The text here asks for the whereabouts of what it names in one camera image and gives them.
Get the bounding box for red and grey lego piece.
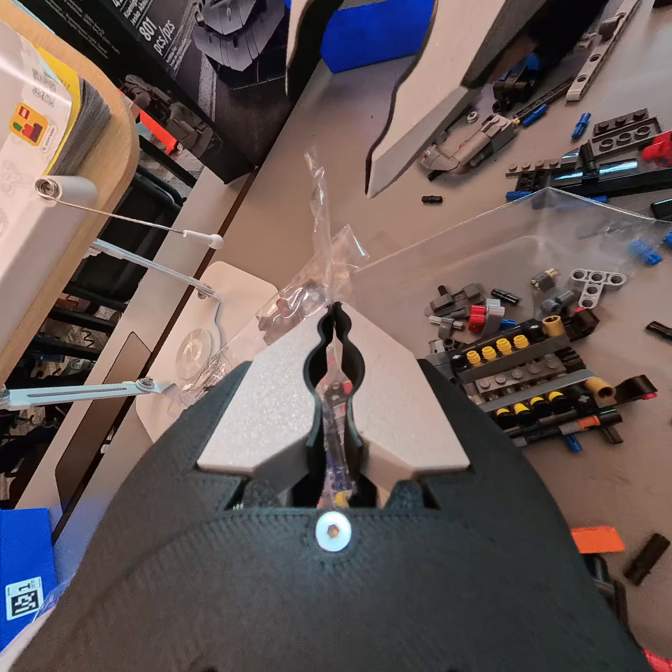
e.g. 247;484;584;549
466;298;506;334

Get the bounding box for wooden and white book stand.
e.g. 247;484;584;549
0;0;279;447

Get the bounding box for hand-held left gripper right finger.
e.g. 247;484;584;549
336;302;471;507

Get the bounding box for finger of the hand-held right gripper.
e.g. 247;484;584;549
285;0;345;98
365;0;549;199

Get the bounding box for black lego assembly yellow studs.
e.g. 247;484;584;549
425;310;659;448

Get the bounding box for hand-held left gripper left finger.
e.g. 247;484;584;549
196;302;339;507

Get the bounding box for orange lego piece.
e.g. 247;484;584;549
570;526;627;555

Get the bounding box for large clear plastic bag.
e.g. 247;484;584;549
351;186;672;347

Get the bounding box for blue plastic bin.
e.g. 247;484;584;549
320;0;438;74

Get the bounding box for pile of loose lego pieces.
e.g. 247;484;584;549
420;50;672;589

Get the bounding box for black lego set box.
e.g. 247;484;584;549
21;0;344;184

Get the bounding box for lego instruction booklet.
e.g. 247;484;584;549
0;21;113;337

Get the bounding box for grey lego connector assembly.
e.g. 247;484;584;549
420;112;520;178

